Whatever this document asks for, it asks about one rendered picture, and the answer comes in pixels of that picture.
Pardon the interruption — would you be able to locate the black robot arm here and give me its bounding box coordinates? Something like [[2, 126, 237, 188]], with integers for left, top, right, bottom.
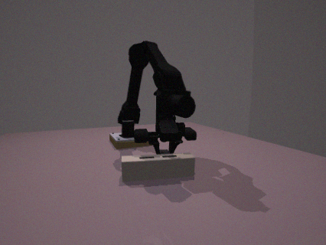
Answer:
[[118, 41, 196, 142]]

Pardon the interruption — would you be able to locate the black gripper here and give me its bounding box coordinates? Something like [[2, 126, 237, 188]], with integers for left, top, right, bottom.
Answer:
[[134, 112, 197, 155]]

